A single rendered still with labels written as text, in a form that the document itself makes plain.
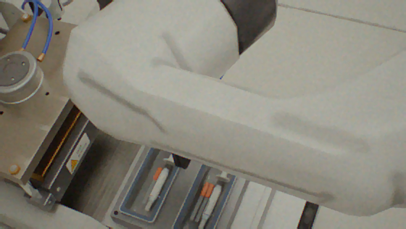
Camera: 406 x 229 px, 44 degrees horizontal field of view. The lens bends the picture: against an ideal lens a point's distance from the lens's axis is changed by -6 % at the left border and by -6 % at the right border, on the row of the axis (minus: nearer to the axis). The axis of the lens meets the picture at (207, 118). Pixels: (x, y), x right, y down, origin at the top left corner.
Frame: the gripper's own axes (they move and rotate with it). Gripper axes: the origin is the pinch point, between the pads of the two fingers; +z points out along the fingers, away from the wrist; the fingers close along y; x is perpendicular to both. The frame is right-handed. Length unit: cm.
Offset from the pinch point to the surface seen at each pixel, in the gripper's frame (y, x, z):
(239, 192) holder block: 8.0, -0.2, 7.9
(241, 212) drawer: 8.9, -2.1, 10.4
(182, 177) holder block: -0.8, -0.8, 7.9
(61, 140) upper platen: -17.7, -4.3, 1.5
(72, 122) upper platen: -17.7, -1.0, 1.5
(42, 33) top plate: -28.6, 9.6, -3.6
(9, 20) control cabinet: -41.7, 14.3, 1.4
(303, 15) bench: 1, 61, 33
